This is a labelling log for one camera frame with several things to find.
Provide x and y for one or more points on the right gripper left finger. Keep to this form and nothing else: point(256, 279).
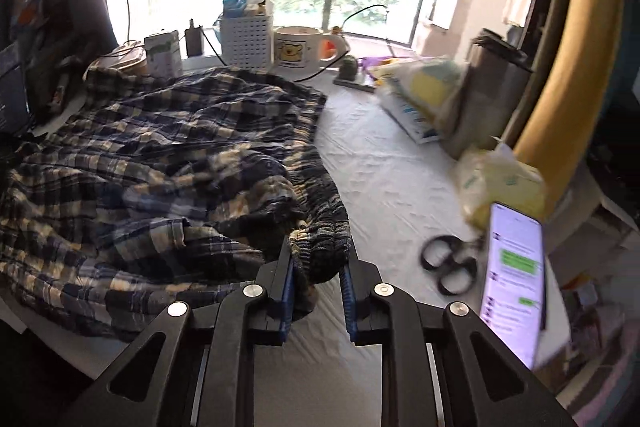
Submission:
point(194, 367)

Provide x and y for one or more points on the yellow green tissue pack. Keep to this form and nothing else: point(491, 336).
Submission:
point(486, 176)

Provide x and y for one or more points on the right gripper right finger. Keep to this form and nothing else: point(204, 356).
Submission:
point(440, 366)

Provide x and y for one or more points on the plaid blue beige pants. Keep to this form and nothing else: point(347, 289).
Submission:
point(160, 190)

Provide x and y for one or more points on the purple folded cloth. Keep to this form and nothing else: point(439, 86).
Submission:
point(370, 61)

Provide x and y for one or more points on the white blue paper box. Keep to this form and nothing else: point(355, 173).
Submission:
point(410, 119)

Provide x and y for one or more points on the yellow plastic bag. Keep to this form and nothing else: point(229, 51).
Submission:
point(427, 83)

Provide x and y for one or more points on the small green cactus ornament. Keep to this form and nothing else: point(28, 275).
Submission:
point(348, 68)

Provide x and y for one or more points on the white perforated storage basket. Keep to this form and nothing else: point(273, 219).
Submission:
point(246, 42)

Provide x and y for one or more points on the large white cartoon mug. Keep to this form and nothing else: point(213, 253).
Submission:
point(306, 49)

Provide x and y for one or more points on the black scissors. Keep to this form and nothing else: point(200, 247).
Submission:
point(452, 261)

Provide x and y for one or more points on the white green carton box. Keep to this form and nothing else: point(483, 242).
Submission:
point(163, 56)

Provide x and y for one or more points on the smartphone with lit screen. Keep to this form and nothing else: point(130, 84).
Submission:
point(513, 300)

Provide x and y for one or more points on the black power adapter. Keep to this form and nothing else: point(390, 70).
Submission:
point(193, 36)

